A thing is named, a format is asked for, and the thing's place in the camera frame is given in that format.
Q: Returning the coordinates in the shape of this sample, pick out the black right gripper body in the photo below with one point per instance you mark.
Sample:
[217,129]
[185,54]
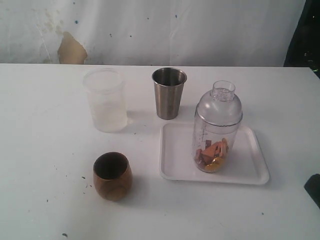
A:
[312,187]

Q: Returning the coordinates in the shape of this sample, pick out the gold coins and brown cubes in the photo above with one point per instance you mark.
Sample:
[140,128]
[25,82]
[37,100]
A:
[210,156]

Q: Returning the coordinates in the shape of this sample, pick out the clear plastic shaker cup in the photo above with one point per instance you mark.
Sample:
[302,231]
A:
[203,131]

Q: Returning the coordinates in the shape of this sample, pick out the clear dome shaker lid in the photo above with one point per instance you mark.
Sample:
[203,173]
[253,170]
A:
[220,106]

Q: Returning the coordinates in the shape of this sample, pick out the stainless steel cup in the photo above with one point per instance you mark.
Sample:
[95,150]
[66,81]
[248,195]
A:
[168,88]

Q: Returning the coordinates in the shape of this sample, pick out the brown wooden cup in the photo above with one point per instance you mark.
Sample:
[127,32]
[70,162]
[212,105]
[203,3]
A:
[112,176]

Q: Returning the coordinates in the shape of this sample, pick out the white rectangular tray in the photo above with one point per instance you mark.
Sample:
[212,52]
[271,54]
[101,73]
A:
[246,163]

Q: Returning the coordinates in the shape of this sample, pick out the dark curtain at right edge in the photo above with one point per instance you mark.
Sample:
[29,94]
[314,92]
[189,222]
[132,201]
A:
[304,48]

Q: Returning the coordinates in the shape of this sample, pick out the translucent plastic container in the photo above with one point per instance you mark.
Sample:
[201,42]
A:
[105,89]

